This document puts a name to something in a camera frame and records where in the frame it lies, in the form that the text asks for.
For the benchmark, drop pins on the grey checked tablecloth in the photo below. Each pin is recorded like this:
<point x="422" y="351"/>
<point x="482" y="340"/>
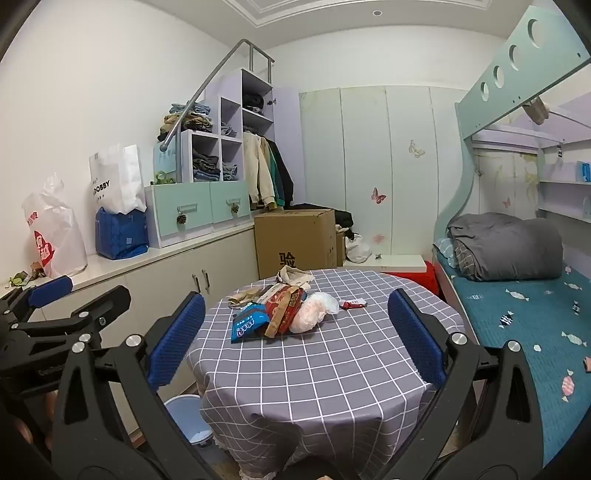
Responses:
<point x="323" y="369"/>

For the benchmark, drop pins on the narrow teal drawer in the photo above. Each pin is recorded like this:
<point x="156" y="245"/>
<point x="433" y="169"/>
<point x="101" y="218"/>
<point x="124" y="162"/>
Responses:
<point x="228" y="196"/>

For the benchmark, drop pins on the hanging black jacket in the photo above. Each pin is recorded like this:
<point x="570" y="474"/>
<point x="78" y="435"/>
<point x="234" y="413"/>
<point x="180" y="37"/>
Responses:
<point x="286" y="180"/>

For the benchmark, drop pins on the blue woven bag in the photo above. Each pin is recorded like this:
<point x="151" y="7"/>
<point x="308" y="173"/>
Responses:
<point x="120" y="235"/>

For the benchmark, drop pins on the folded black clothes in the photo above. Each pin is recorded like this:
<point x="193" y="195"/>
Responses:
<point x="253" y="102"/>

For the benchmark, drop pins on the hanging green jacket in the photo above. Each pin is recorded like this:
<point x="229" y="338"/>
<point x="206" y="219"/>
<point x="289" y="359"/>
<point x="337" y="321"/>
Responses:
<point x="274" y="170"/>

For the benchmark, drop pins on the blue checked pillow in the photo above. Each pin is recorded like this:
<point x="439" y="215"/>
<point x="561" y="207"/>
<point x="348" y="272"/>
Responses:
<point x="444" y="251"/>

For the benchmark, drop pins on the black clothes pile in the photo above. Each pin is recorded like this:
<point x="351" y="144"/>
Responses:
<point x="342" y="217"/>

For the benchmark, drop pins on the blue box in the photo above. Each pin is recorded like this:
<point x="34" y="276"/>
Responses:
<point x="585" y="171"/>

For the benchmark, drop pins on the blue snack packet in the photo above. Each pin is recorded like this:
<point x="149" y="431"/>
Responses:
<point x="249" y="323"/>

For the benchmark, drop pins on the pink white plastic bag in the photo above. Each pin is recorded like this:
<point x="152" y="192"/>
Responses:
<point x="309" y="311"/>

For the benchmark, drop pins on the blue trash bin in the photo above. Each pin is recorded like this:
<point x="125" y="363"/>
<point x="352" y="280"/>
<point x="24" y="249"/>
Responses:
<point x="182" y="413"/>

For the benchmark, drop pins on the white paper bag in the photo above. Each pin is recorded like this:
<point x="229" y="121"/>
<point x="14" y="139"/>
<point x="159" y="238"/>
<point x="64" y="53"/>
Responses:
<point x="115" y="180"/>

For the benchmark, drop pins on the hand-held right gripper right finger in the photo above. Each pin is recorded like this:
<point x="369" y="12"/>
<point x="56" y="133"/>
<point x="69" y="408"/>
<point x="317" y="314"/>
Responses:
<point x="415" y="339"/>

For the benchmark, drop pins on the small green brown clutter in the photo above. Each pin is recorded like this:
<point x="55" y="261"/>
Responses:
<point x="25" y="276"/>

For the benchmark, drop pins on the small red white packet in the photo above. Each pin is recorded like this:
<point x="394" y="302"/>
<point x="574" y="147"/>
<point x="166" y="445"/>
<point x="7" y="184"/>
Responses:
<point x="352" y="303"/>

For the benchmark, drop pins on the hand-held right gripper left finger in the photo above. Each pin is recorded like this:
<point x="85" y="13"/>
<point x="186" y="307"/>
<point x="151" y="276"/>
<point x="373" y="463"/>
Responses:
<point x="178" y="339"/>

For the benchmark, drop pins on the folded blue jeans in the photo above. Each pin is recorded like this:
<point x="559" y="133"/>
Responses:
<point x="229" y="171"/>

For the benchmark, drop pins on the blue candy print sheet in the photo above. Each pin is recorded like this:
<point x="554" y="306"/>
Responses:
<point x="531" y="341"/>

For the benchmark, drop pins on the grey metal handrail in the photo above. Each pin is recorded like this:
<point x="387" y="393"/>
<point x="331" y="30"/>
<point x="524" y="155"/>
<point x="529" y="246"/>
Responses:
<point x="217" y="69"/>

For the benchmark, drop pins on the white low platform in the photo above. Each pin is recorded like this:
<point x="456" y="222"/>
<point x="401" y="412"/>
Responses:
<point x="397" y="263"/>

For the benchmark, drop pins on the pink flower sticker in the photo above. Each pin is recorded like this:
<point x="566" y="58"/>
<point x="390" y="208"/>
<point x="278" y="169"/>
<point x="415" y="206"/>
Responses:
<point x="378" y="238"/>

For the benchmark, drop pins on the white plastic bag red print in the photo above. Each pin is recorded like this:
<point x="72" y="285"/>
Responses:
<point x="55" y="240"/>

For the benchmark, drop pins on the grey duvet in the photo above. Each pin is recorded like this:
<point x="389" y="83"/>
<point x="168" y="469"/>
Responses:
<point x="508" y="249"/>

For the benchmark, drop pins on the folded clothes stack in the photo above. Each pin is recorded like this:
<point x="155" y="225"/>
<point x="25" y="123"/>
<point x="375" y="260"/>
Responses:
<point x="184" y="122"/>

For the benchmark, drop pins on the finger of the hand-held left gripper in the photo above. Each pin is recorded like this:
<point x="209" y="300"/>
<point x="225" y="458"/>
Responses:
<point x="92" y="307"/>
<point x="48" y="288"/>

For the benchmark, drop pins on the pale butterfly sticker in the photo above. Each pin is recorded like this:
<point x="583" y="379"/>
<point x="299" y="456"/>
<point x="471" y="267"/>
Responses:
<point x="416" y="148"/>

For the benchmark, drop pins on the green toy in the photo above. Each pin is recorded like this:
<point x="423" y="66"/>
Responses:
<point x="164" y="177"/>

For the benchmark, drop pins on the red stool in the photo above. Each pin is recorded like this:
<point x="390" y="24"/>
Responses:
<point x="415" y="279"/>

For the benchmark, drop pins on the hanging beige jacket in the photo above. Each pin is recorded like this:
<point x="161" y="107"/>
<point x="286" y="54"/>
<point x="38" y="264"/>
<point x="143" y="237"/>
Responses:
<point x="255" y="166"/>

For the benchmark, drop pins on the printed brown paper bag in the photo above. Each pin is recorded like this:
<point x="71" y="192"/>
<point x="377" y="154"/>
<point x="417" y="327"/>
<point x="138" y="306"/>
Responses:
<point x="244" y="295"/>

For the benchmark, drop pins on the person's left hand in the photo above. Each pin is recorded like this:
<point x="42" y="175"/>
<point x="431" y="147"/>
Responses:
<point x="27" y="431"/>

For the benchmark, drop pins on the folded grey jeans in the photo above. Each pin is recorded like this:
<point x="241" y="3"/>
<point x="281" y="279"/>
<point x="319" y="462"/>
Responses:
<point x="205" y="168"/>

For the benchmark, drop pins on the pinecone drawer ornament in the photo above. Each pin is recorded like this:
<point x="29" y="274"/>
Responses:
<point x="181" y="218"/>
<point x="235" y="208"/>

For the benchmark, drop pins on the pink butterfly sticker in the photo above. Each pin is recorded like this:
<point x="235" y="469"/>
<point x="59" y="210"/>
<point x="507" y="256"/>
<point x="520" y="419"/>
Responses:
<point x="377" y="194"/>

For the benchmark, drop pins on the white wardrobe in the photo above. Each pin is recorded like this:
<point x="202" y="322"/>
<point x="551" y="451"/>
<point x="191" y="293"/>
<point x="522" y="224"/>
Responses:
<point x="397" y="175"/>

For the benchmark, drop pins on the small cardboard box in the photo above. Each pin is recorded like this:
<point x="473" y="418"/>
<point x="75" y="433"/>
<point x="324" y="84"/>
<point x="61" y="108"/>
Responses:
<point x="340" y="247"/>

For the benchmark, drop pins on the low white cabinet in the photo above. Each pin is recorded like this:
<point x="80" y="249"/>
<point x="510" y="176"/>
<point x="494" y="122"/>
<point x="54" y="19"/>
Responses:
<point x="152" y="281"/>

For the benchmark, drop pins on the red brown snack bag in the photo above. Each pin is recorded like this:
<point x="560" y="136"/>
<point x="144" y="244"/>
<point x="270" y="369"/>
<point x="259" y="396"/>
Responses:
<point x="284" y="309"/>

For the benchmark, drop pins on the crumpled white plastic bag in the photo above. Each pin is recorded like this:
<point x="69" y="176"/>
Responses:
<point x="358" y="249"/>

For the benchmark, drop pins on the beige clip lamp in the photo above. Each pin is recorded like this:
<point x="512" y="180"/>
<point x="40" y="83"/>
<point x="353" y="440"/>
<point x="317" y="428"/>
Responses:
<point x="535" y="110"/>

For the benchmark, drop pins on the large cardboard box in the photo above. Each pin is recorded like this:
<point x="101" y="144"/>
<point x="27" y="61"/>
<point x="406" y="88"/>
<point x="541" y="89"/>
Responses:
<point x="295" y="240"/>

